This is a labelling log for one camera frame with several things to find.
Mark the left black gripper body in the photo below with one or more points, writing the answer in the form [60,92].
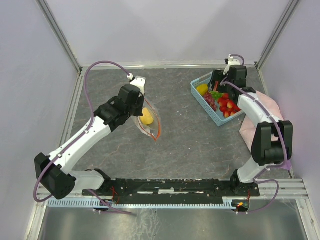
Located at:
[136,110]

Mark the yellow star fruit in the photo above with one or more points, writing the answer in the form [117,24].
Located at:
[202,89]

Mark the yellow mango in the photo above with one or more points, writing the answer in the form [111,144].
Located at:
[146,118]

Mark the light blue plastic basket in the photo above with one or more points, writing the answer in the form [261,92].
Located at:
[215,114]

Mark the pink cloth bag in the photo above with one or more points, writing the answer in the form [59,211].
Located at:
[273,138]

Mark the red strawberry bunch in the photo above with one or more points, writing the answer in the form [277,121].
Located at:
[227,106]

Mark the green grape bunch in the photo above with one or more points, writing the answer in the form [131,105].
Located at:
[216,95]

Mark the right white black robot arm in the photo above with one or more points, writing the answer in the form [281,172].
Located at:
[233,93]

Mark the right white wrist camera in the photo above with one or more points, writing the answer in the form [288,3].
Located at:
[230,61]

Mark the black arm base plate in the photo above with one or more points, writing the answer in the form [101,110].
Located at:
[175,191]

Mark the orange pink peach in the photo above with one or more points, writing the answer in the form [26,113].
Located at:
[215,86]

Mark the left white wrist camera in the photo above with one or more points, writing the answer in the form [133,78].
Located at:
[137,81]

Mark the clear orange zip top bag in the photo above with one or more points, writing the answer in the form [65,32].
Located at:
[155,129]

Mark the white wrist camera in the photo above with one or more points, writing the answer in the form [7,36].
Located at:
[137,81]
[230,61]

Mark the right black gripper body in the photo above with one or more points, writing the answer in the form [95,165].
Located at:
[218,75]

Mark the purple grape bunch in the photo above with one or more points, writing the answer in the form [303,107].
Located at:
[210,101]

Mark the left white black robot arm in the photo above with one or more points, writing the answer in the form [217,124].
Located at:
[55,171]

